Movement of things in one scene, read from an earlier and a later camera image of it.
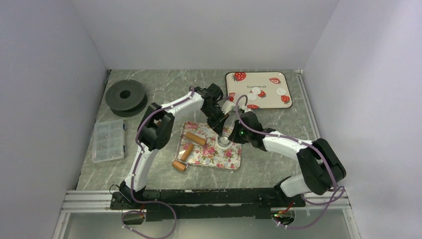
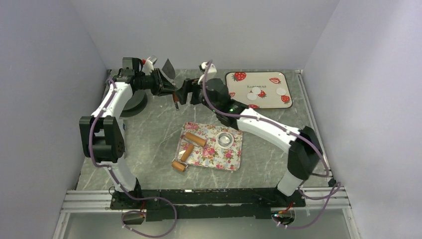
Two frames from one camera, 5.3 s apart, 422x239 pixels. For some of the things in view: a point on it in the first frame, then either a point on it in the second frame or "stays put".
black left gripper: (218, 125) → (162, 86)
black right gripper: (234, 137) → (189, 85)
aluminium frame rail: (89, 201) stays put
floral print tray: (219, 152) stays put
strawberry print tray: (263, 90) stays put
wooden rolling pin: (193, 139) stays put
